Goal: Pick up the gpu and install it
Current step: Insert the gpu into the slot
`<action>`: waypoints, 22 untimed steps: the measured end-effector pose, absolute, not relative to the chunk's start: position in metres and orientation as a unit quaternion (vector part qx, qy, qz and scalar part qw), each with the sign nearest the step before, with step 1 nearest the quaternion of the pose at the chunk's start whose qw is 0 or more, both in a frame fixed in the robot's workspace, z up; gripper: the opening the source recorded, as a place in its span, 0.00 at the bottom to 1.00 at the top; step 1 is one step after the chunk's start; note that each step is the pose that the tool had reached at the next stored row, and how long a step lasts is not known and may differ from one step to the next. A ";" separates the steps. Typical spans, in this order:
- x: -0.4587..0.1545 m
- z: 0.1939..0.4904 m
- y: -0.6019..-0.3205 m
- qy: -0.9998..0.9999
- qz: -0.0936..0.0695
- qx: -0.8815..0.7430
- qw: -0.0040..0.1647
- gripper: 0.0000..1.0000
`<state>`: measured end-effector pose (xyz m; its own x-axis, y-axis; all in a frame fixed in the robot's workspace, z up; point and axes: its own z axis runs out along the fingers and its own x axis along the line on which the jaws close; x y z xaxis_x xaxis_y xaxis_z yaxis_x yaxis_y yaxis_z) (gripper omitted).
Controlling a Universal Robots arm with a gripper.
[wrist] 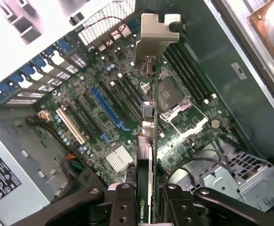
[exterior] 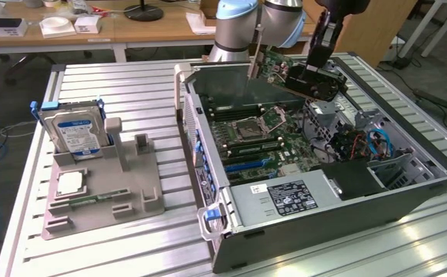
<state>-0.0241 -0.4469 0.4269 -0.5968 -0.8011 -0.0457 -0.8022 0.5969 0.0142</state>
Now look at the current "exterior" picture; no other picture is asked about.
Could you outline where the green motherboard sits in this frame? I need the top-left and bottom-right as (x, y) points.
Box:
(205, 96), (325, 187)

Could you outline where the grey packet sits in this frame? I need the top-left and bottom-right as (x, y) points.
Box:
(69, 0), (93, 15)

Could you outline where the blue expansion slot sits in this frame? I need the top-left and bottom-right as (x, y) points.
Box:
(223, 160), (269, 173)

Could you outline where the metal socket cover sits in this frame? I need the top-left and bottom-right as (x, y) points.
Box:
(260, 105), (288, 128)

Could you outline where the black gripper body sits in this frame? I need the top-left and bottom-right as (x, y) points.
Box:
(313, 0), (371, 16)

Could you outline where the black open PC case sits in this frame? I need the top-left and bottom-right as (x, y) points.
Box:
(173, 51), (447, 274)

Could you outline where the hard disk with blue caddy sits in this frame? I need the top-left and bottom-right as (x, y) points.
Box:
(29, 96), (112, 161)

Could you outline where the white paper stack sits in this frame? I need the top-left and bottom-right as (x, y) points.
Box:
(185, 11), (219, 36)

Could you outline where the blue wire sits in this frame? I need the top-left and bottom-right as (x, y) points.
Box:
(365, 129), (396, 161)

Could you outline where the white table frame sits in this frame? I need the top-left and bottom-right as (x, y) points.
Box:
(397, 0), (447, 79)

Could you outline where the green graphics card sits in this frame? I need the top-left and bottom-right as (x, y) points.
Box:
(245, 24), (349, 102)

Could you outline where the wooden desk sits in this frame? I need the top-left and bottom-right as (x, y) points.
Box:
(113, 0), (324, 63)
(0, 0), (116, 55)

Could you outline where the dark chair base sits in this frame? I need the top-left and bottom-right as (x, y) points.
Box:
(411, 86), (447, 122)

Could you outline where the brown cardboard box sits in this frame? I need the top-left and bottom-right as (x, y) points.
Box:
(198, 0), (219, 20)

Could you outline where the white square dish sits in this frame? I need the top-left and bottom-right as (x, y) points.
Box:
(38, 16), (77, 39)

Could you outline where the low metal disk bay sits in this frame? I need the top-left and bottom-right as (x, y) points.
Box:
(365, 152), (436, 192)

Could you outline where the black floor box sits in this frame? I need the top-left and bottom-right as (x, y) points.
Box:
(388, 57), (411, 70)

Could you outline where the black and white box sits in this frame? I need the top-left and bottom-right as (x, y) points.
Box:
(0, 17), (28, 38)

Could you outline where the silver CPU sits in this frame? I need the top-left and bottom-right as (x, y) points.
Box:
(56, 171), (88, 194)

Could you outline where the grey power supply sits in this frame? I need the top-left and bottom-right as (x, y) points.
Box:
(228, 169), (343, 227)

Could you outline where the wooden cabinet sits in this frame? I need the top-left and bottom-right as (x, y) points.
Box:
(303, 0), (419, 68)

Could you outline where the tall metal disk bay cage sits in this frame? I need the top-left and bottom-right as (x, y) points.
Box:
(303, 98), (363, 145)

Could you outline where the CPU socket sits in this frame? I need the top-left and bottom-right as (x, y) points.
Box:
(233, 117), (264, 142)

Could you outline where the white labelled box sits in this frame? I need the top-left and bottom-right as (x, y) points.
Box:
(73, 16), (102, 35)

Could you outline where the black round lamp base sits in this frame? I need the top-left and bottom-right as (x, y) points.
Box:
(124, 0), (164, 23)

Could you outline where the grey parts rack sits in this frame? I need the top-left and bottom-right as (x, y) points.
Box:
(40, 117), (166, 242)

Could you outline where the green RAM stick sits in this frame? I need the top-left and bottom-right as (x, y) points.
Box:
(65, 192), (128, 206)

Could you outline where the red wire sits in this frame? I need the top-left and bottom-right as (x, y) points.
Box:
(352, 133), (364, 159)

